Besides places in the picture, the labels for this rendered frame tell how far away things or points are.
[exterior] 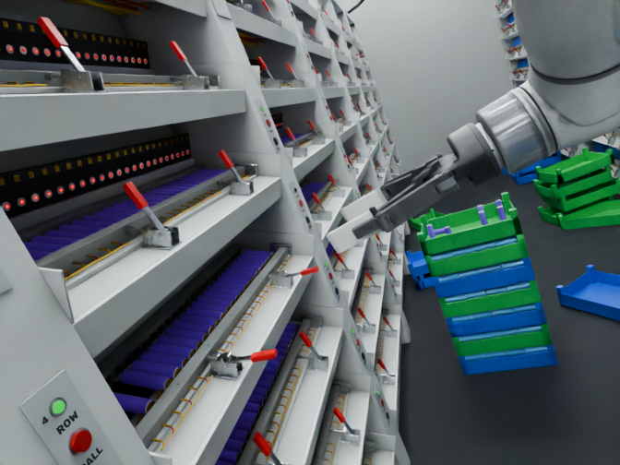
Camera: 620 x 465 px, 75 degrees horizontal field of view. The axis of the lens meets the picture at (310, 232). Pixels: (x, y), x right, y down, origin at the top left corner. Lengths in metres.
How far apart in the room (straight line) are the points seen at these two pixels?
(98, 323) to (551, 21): 0.48
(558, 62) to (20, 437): 0.54
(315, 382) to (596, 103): 0.65
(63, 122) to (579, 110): 0.53
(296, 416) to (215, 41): 0.75
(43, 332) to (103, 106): 0.26
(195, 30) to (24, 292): 0.70
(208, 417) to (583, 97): 0.54
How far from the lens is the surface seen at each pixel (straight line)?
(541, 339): 1.56
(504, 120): 0.52
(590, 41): 0.45
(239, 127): 0.92
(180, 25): 0.98
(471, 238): 1.37
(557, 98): 0.51
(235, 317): 0.68
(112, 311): 0.44
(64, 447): 0.39
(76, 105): 0.50
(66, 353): 0.40
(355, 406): 1.08
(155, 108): 0.62
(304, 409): 0.81
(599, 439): 1.40
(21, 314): 0.38
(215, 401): 0.56
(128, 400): 0.57
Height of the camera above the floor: 1.01
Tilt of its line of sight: 14 degrees down
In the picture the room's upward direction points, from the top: 22 degrees counter-clockwise
